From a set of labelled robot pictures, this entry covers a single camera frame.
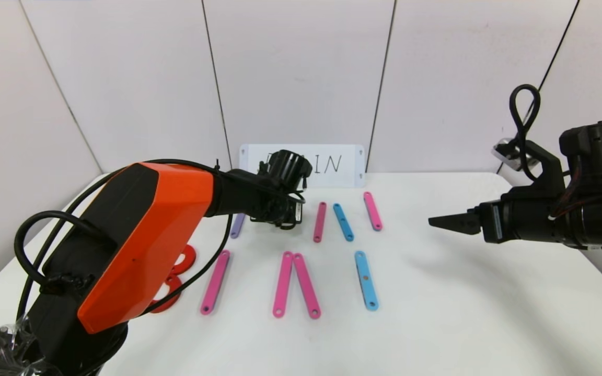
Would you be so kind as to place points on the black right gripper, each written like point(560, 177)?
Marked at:
point(493, 221)

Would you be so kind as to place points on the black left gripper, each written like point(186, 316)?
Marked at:
point(297, 213)

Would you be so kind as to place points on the pink bar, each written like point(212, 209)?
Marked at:
point(320, 222)
point(307, 286)
point(372, 211)
point(283, 284)
point(215, 284)

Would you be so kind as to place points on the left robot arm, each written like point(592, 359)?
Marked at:
point(149, 235)

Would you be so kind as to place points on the white sign card BRAIN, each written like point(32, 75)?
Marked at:
point(350, 156)

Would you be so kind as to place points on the blue flat bar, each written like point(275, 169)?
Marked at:
point(369, 293)
point(343, 222)

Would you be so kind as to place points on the short purple flat bar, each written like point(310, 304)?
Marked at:
point(236, 230)

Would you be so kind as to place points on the clear plastic wrap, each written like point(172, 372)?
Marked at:
point(13, 344)

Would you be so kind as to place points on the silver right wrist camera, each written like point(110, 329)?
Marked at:
point(509, 154)

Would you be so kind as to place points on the black right camera bracket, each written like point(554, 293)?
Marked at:
point(547, 169)

